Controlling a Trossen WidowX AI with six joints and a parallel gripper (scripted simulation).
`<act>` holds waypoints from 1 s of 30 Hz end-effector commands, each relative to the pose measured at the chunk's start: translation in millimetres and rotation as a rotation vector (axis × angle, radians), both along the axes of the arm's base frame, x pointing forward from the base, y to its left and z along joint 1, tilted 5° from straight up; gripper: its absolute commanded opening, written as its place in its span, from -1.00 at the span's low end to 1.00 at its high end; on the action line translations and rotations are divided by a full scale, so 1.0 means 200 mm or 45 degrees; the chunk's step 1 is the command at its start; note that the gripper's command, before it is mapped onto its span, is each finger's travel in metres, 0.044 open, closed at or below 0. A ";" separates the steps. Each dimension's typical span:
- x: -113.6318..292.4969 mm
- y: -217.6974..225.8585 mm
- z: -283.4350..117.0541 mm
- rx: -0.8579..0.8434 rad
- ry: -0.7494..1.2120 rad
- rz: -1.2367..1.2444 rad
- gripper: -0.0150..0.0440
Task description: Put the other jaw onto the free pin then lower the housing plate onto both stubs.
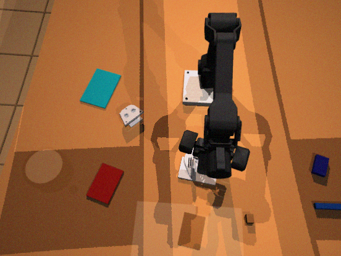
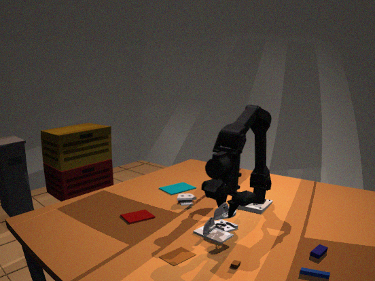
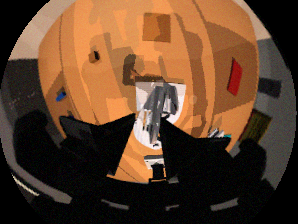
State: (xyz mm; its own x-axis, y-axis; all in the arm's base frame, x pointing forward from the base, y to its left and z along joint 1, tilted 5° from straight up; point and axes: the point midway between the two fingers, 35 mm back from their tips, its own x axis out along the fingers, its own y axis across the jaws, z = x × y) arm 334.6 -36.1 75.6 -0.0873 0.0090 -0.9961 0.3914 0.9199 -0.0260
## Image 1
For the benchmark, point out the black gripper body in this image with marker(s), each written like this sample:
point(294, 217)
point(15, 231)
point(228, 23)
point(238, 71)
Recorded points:
point(239, 158)

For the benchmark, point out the blue rectangular block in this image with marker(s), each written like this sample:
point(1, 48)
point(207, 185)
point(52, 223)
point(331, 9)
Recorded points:
point(320, 165)

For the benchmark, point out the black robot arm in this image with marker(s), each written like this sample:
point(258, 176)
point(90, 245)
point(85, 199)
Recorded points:
point(215, 70)

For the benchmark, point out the teal flat rectangular plate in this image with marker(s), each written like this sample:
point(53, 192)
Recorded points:
point(100, 88)

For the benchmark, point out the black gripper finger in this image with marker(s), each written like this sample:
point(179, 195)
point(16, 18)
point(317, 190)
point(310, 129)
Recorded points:
point(198, 139)

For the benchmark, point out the blue flat bar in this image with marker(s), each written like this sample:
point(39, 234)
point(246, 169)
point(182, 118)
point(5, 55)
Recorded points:
point(327, 206)

